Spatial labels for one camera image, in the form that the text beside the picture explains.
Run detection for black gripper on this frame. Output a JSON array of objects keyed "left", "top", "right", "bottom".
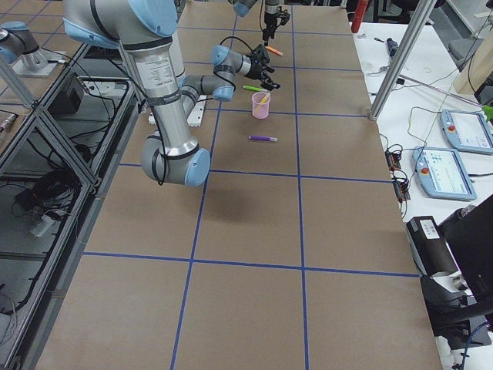
[
  {"left": 263, "top": 9, "right": 290, "bottom": 43},
  {"left": 246, "top": 44, "right": 280, "bottom": 90}
]

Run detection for orange highlighter pen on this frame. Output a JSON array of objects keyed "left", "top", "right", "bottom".
[{"left": 266, "top": 45, "right": 283, "bottom": 56}]

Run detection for yellow highlighter pen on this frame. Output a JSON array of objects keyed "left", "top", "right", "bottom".
[{"left": 260, "top": 92, "right": 270, "bottom": 104}]

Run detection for purple highlighter pen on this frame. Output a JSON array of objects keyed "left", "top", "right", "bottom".
[{"left": 248, "top": 136, "right": 278, "bottom": 143}]

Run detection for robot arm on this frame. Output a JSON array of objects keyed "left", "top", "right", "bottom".
[
  {"left": 63, "top": 1, "right": 280, "bottom": 187},
  {"left": 230, "top": 0, "right": 290, "bottom": 46}
]

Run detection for green highlighter pen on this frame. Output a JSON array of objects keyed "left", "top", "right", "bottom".
[{"left": 242, "top": 85, "right": 267, "bottom": 93}]

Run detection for pink mesh pen holder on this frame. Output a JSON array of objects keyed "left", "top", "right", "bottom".
[{"left": 251, "top": 92, "right": 270, "bottom": 119}]

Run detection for red cylinder bottle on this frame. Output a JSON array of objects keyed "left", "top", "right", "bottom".
[{"left": 350, "top": 0, "right": 370, "bottom": 33}]

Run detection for near teach pendant tablet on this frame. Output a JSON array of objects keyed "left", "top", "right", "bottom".
[{"left": 413, "top": 146, "right": 477, "bottom": 201}]

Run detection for teach pendant tablet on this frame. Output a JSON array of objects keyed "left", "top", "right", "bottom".
[
  {"left": 413, "top": 146, "right": 477, "bottom": 201},
  {"left": 440, "top": 109, "right": 492, "bottom": 155}
]

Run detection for far teach pendant tablet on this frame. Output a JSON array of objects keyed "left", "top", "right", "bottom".
[{"left": 440, "top": 109, "right": 492, "bottom": 155}]

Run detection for metal rod with green tip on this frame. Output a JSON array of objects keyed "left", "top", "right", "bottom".
[{"left": 399, "top": 74, "right": 492, "bottom": 121}]

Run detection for black box with label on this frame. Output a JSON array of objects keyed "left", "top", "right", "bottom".
[{"left": 406, "top": 216, "right": 458, "bottom": 278}]

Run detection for black monitor stand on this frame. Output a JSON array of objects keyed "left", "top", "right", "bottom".
[{"left": 421, "top": 197, "right": 492, "bottom": 349}]

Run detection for aluminium frame post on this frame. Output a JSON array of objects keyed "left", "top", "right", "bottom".
[{"left": 368, "top": 0, "right": 436, "bottom": 121}]

